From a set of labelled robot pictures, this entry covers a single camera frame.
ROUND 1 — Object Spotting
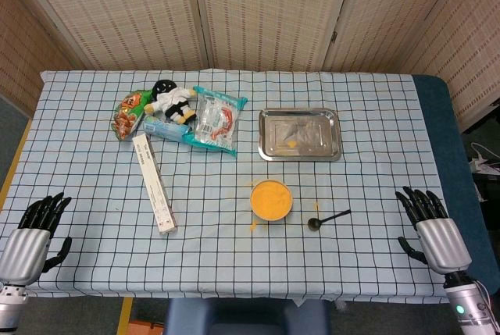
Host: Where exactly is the light blue tube package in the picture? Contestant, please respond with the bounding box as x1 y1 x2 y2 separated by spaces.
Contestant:
141 115 193 143

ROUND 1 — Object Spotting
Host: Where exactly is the black white plush doll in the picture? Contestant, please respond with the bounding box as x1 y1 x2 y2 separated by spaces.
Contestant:
143 79 198 124

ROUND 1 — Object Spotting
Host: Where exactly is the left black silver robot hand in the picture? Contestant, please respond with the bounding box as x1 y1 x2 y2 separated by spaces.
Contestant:
0 191 73 286

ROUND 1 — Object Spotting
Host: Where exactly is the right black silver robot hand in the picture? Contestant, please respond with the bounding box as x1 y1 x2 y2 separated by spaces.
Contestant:
395 185 473 276

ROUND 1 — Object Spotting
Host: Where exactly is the blue checkered tablecloth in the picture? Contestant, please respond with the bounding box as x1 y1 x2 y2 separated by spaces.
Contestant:
0 68 462 305

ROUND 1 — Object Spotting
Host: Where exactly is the clear teal shrimp snack bag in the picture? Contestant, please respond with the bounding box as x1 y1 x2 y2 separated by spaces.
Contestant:
182 84 249 158

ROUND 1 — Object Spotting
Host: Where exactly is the white cables bundle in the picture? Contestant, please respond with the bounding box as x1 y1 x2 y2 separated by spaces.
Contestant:
468 141 500 175

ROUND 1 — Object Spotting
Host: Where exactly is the stainless steel tray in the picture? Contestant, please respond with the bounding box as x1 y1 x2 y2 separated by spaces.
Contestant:
258 107 343 162

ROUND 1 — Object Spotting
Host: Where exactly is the long white carton box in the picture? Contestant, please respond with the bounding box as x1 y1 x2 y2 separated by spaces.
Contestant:
131 134 180 235

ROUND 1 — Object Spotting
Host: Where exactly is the black spoon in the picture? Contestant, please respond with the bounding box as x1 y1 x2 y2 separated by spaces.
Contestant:
307 208 352 232

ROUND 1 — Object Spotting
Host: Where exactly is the off-white bowl of orange powder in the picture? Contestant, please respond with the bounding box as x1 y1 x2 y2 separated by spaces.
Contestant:
249 179 295 223

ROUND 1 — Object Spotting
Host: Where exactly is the beige woven folding screen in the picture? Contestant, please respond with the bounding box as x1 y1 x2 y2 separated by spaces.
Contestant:
0 0 500 133

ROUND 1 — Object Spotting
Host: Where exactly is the orange box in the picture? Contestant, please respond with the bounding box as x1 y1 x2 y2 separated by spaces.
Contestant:
127 318 166 335

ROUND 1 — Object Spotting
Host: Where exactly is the green snack bag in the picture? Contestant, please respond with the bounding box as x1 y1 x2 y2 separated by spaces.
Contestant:
110 88 154 141

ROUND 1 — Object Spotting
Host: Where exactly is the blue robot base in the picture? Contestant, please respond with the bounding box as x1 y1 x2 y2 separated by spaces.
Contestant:
162 298 331 335

